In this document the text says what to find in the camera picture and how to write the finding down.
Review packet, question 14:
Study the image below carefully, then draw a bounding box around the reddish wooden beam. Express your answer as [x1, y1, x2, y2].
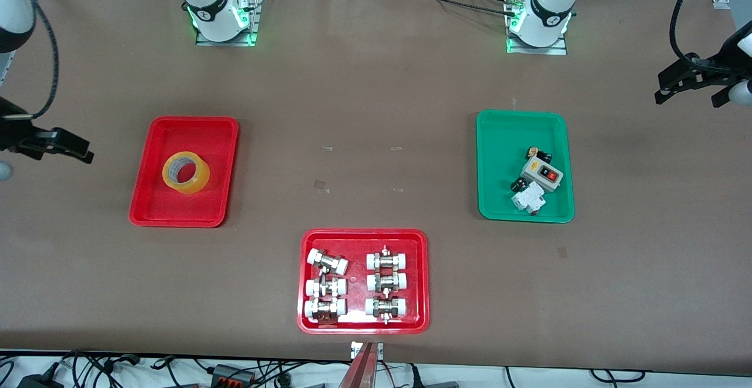
[337, 343, 380, 388]

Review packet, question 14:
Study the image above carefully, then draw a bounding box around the red tray with pipe fittings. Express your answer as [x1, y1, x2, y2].
[297, 228, 431, 335]

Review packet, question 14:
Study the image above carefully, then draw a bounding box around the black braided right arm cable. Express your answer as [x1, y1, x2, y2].
[0, 0, 60, 122]

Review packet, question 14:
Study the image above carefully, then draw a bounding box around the small metal table bracket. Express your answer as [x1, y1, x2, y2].
[350, 341, 384, 361]

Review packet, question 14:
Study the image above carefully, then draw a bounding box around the green plastic tray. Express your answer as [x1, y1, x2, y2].
[476, 110, 575, 224]

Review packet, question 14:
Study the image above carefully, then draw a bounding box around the black floor cable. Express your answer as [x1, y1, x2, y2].
[589, 369, 648, 384]
[58, 349, 143, 378]

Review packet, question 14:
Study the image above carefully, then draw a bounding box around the black orange power box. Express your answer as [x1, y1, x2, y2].
[210, 363, 258, 387]

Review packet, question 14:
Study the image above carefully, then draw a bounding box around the empty red plastic tray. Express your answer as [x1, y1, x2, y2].
[129, 116, 240, 228]

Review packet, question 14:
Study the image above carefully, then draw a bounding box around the white circuit breaker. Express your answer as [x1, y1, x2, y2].
[509, 181, 548, 216]

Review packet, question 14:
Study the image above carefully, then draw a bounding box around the grey push button switch box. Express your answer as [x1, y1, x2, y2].
[519, 157, 565, 194]

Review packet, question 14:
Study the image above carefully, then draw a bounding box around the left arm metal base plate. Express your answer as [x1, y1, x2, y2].
[506, 21, 569, 56]

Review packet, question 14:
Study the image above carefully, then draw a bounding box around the black power adapter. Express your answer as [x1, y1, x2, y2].
[16, 373, 66, 388]

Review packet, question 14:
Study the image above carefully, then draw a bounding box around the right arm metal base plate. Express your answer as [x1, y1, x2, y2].
[196, 0, 263, 47]

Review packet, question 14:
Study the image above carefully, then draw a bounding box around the yellow packing tape roll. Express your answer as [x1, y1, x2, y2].
[162, 150, 211, 196]

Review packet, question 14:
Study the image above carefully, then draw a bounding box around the white metal pipe fitting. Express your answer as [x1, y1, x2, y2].
[366, 246, 409, 272]
[366, 271, 408, 294]
[305, 277, 348, 299]
[307, 248, 350, 276]
[304, 298, 348, 323]
[364, 296, 408, 325]

